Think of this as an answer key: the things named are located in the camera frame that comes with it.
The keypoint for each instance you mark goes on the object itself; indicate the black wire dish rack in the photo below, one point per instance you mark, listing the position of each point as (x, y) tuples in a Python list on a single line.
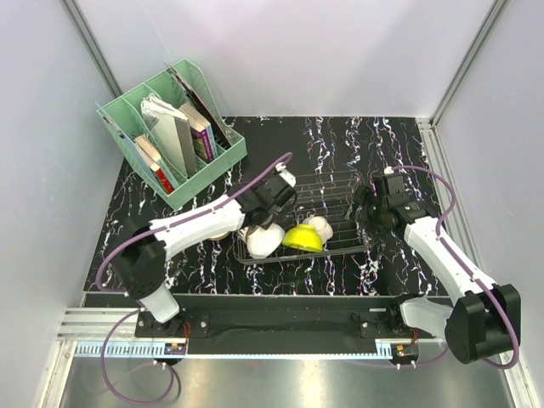
[(326, 195)]

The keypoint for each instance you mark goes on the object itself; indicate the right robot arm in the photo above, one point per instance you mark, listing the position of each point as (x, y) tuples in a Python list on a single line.
[(483, 321)]

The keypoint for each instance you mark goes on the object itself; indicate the green file organizer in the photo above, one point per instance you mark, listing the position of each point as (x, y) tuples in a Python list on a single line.
[(123, 119)]

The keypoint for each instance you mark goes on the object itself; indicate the red book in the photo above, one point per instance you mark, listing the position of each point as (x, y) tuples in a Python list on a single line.
[(162, 177)]

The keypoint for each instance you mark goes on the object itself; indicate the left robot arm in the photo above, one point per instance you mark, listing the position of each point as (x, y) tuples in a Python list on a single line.
[(139, 262)]

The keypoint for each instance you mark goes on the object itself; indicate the beige bowl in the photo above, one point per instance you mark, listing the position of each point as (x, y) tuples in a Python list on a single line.
[(220, 237)]

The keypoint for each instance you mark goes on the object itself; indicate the white ribbed bowl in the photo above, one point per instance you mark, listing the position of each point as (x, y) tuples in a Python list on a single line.
[(262, 242)]

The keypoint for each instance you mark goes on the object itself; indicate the white crumpled paper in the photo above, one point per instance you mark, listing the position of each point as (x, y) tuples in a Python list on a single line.
[(152, 110)]

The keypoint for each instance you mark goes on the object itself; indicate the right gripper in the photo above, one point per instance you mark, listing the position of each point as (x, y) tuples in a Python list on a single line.
[(365, 196)]

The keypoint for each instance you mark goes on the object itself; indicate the purple book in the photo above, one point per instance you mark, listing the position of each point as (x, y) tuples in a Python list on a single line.
[(201, 132)]

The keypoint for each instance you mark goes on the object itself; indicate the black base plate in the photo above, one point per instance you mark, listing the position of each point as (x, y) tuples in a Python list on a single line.
[(207, 316)]

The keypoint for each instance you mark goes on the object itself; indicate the yellow bowl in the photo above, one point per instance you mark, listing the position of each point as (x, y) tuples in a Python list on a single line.
[(303, 237)]

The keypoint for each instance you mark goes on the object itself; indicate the aluminium frame rail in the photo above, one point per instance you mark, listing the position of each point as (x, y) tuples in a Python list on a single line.
[(456, 222)]

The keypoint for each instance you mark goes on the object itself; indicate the white flower-shaped bowl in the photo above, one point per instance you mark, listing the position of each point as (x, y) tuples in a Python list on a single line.
[(321, 226)]

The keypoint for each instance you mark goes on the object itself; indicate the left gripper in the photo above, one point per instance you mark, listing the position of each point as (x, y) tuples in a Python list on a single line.
[(255, 189)]

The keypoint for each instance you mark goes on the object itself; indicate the grey book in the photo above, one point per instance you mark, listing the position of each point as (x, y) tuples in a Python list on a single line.
[(172, 133)]

